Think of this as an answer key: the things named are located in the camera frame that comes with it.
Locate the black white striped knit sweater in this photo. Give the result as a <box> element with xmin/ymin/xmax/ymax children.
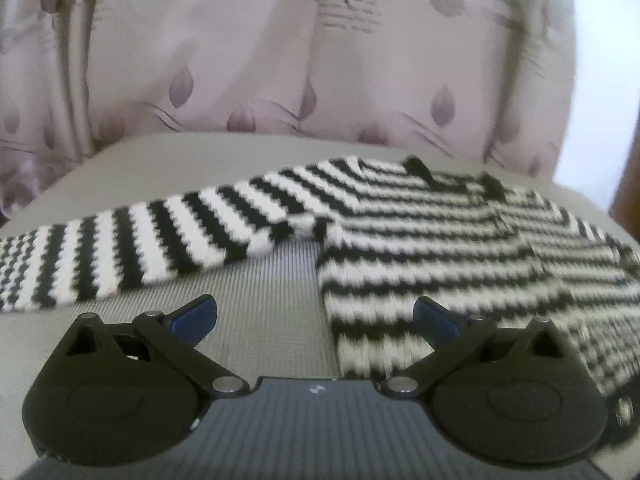
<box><xmin>1</xmin><ymin>156</ymin><xmax>639</xmax><ymax>393</ymax></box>

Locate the brown wooden door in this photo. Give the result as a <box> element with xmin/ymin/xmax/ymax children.
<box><xmin>610</xmin><ymin>130</ymin><xmax>640</xmax><ymax>240</ymax></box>

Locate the pink leaf print curtain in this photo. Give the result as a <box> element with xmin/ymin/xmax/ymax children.
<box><xmin>1</xmin><ymin>0</ymin><xmax>575</xmax><ymax>219</ymax></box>

